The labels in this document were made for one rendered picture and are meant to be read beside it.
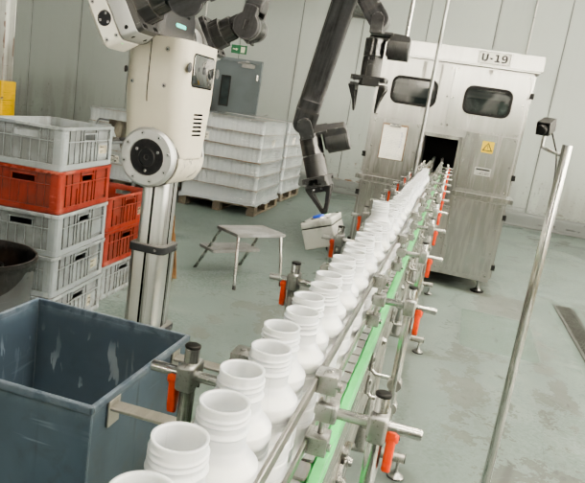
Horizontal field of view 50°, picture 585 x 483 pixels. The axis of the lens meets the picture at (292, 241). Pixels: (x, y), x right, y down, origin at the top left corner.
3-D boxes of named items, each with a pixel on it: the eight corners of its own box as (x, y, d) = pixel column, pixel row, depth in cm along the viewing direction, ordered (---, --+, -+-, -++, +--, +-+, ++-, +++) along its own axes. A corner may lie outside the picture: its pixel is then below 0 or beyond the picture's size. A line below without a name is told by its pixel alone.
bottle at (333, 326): (331, 403, 82) (352, 285, 79) (322, 424, 77) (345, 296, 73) (287, 392, 83) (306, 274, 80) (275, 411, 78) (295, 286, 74)
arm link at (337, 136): (297, 106, 161) (295, 120, 153) (341, 98, 158) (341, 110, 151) (308, 149, 167) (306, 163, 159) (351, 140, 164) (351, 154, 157)
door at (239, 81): (245, 176, 1170) (262, 61, 1127) (197, 167, 1192) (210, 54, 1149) (247, 175, 1179) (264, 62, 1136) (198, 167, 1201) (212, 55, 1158)
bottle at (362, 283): (357, 357, 99) (376, 258, 96) (320, 353, 99) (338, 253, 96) (353, 344, 105) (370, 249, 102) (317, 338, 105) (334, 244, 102)
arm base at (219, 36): (197, 16, 184) (211, 56, 185) (221, 5, 182) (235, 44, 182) (208, 21, 192) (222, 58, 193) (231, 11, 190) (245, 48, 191)
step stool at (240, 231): (240, 264, 537) (245, 218, 529) (282, 286, 491) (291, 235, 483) (192, 266, 507) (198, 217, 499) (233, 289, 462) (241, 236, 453)
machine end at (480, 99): (491, 297, 558) (546, 57, 515) (339, 265, 589) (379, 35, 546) (483, 263, 711) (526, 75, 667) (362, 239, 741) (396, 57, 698)
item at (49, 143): (61, 172, 308) (65, 127, 304) (-16, 159, 312) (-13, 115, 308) (112, 164, 368) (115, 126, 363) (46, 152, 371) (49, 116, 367)
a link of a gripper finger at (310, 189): (339, 209, 167) (334, 174, 166) (335, 213, 160) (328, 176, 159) (315, 214, 169) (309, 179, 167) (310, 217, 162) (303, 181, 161)
